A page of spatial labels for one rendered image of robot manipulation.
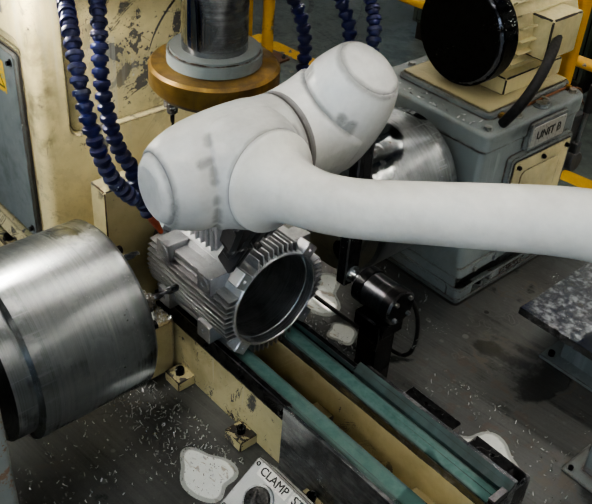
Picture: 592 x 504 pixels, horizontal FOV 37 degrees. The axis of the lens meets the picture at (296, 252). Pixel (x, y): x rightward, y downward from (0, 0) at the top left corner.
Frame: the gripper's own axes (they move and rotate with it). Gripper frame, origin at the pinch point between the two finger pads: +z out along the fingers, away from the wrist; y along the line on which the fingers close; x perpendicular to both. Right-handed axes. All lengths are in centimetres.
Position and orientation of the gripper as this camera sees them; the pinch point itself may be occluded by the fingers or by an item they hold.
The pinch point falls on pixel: (235, 252)
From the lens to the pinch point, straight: 121.6
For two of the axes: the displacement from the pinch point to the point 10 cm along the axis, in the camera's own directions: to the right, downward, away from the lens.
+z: -3.8, 4.6, 8.0
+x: 5.4, 8.2, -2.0
